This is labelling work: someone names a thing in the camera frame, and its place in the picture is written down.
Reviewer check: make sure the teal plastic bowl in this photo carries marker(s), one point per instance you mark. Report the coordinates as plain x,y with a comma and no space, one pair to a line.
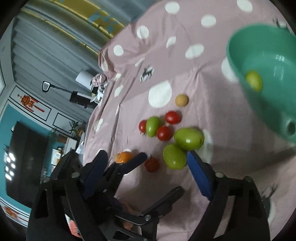
270,51

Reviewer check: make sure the small green fruit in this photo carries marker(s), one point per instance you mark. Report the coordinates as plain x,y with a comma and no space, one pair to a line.
152,126
254,80

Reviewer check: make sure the beige round fruit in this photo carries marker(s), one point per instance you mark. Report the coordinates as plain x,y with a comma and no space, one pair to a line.
181,100

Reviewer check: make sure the pink polka dot cloth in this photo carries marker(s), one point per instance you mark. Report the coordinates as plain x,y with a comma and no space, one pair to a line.
179,47

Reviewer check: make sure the dark red tomato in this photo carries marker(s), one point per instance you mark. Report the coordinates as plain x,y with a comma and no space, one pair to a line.
152,165

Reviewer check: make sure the red cherry tomato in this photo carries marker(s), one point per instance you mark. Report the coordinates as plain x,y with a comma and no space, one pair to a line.
164,133
172,117
142,127

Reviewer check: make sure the grey curtain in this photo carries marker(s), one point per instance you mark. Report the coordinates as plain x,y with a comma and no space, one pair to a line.
55,40

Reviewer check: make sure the white floor lamp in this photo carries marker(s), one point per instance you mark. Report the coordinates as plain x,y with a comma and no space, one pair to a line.
81,95

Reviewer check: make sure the orange fruit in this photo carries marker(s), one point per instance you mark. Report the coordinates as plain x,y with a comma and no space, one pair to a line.
123,157

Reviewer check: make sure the black television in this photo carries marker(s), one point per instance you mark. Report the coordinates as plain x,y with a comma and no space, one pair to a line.
29,150

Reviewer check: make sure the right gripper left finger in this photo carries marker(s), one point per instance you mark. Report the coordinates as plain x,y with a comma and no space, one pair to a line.
60,211

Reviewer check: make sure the pile of clothes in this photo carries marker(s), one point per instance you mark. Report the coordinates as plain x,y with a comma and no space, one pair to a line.
98,85

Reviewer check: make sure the large green fruit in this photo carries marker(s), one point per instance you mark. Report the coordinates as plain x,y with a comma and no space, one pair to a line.
174,157
189,138

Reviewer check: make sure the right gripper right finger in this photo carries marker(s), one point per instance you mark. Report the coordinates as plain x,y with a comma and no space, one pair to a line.
248,219

